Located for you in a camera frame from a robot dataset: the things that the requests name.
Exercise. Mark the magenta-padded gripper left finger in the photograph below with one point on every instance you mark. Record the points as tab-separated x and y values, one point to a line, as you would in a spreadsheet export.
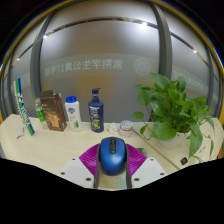
81	168

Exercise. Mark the white bottle with blue cap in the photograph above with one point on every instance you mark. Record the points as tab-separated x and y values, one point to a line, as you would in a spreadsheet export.
73	115

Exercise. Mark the floral pastel mouse pad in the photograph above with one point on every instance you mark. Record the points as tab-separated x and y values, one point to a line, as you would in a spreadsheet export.
141	151

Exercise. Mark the potted green plant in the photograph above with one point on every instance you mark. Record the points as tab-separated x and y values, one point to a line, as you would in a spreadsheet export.
175	111

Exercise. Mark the blue computer mouse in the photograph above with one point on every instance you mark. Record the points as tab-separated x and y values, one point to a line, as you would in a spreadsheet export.
112	155

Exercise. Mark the small round white jar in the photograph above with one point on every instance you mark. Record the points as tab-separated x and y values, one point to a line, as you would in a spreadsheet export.
126	128

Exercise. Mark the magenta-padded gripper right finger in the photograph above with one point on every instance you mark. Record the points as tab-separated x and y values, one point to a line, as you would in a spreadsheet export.
144	168

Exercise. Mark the crumpled white tissue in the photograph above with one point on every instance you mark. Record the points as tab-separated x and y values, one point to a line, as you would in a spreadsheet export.
112	128

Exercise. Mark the black desk grommet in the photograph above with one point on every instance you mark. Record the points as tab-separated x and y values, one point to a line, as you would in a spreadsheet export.
184	160

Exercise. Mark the small white packet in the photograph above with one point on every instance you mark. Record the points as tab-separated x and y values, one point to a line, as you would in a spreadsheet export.
20	132

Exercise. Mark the clear green-labelled bottle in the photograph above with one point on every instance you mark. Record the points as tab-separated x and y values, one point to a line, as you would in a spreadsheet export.
41	115

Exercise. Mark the dark blue pump bottle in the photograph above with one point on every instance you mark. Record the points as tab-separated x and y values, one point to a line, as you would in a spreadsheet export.
96	113

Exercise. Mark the green and white tube box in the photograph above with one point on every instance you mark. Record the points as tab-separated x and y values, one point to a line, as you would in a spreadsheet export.
23	106

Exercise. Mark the brown carton box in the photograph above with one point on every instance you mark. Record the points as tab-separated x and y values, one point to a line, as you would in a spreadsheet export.
53	111

